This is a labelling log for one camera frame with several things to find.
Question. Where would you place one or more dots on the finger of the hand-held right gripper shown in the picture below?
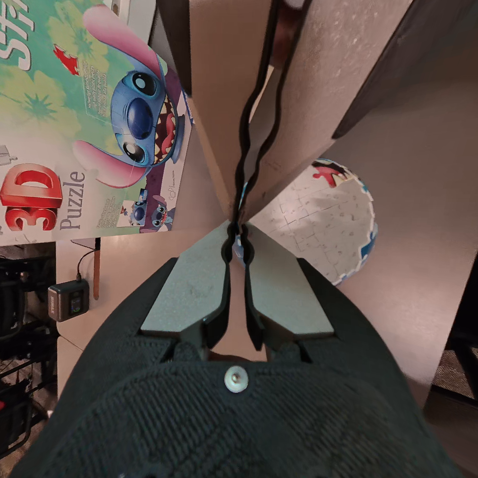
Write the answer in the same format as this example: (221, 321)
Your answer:
(328, 74)
(224, 74)

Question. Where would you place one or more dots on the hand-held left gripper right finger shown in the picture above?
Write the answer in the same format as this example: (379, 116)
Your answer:
(287, 295)

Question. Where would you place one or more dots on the brown wooden strip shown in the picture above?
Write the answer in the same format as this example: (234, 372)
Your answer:
(96, 272)

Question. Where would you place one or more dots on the green printed puzzle box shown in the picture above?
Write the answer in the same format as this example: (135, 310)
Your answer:
(56, 112)

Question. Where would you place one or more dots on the dark grey power bank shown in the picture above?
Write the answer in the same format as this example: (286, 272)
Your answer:
(69, 300)

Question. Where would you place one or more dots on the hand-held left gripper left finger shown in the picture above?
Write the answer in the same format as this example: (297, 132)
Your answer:
(190, 295)

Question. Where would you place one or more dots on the blue puzzle ball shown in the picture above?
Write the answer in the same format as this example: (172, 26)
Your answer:
(321, 224)

